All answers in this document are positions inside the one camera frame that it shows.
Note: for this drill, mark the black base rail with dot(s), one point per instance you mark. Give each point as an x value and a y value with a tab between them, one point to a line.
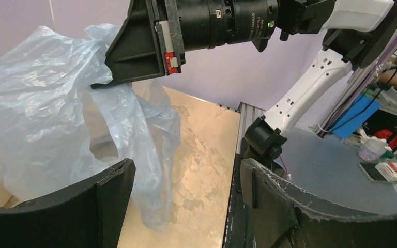
238	231

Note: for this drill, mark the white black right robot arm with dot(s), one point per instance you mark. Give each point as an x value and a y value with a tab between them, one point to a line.
357	33

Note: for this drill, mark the light blue plastic trash bag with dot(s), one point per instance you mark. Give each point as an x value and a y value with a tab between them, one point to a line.
61	124

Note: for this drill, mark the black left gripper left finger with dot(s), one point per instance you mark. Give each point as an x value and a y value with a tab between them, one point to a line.
89	213

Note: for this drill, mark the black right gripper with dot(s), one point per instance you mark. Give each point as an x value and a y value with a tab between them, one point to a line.
155	36

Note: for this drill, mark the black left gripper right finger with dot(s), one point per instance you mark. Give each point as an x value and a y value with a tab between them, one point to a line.
285	215

